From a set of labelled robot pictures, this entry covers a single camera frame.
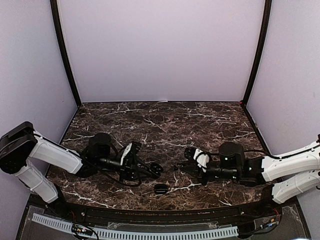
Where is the black frame post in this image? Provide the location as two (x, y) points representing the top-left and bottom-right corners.
(241, 0), (272, 108)
(49, 0), (82, 108)

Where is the left black frame post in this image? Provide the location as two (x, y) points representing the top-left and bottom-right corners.
(49, 0), (82, 108)

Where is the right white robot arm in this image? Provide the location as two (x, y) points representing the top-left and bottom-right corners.
(180, 140), (320, 217)

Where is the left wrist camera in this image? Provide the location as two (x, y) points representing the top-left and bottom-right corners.
(120, 143), (133, 166)

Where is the black front frame rail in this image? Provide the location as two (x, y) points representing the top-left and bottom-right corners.
(15, 187), (311, 240)

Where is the right black frame post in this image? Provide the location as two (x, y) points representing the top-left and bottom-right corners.
(241, 0), (272, 108)

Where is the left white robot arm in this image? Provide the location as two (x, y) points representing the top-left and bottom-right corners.
(0, 121), (163, 218)

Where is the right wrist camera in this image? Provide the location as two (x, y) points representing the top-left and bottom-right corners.
(193, 148), (210, 173)

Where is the white slotted cable duct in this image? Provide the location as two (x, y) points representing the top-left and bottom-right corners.
(31, 213), (239, 240)

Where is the black closed charging case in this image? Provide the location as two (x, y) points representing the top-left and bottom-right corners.
(153, 183), (169, 195)

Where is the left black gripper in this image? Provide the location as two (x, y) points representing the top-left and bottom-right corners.
(96, 154), (153, 183)

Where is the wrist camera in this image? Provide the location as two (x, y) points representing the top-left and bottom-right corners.
(193, 148), (210, 173)
(120, 143), (133, 166)

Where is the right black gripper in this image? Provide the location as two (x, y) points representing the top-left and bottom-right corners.
(180, 159), (240, 186)

